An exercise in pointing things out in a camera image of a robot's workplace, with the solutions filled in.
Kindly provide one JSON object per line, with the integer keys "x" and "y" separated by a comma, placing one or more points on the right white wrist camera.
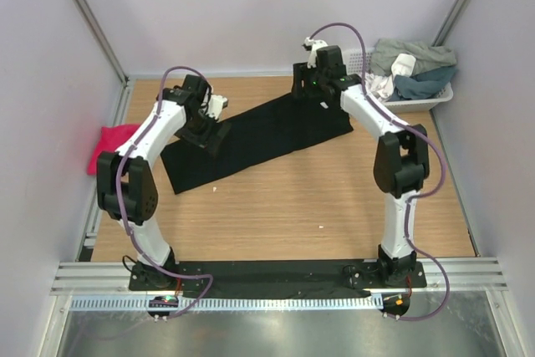
{"x": 313, "y": 46}

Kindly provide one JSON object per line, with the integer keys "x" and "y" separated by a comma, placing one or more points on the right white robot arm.
{"x": 401, "y": 162}

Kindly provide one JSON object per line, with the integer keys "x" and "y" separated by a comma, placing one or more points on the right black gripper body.
{"x": 311, "y": 79}

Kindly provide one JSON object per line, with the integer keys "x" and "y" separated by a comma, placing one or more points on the teal blue t shirt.
{"x": 424, "y": 85}

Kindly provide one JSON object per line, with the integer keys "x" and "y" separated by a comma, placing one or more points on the slotted cable duct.
{"x": 166, "y": 303}

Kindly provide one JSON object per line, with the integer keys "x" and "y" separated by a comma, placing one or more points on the white t shirt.
{"x": 382, "y": 87}

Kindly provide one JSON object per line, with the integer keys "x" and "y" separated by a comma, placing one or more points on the grey t shirt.
{"x": 427, "y": 57}

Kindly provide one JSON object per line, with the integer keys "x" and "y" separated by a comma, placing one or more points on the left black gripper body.
{"x": 198, "y": 131}

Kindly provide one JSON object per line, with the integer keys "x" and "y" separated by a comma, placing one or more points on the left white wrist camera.
{"x": 216, "y": 105}

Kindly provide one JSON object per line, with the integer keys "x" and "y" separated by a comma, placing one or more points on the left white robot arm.
{"x": 126, "y": 188}

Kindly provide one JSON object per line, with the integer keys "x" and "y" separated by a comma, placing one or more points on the black t shirt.
{"x": 265, "y": 132}

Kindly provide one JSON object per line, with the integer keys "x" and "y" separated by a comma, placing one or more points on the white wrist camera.
{"x": 313, "y": 46}
{"x": 216, "y": 105}

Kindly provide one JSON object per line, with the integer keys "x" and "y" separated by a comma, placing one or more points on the aluminium frame rail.
{"x": 454, "y": 273}

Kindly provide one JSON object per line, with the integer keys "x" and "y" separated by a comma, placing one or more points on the folded pink t shirt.
{"x": 110, "y": 139}

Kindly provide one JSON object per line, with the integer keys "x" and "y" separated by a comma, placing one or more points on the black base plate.
{"x": 299, "y": 279}

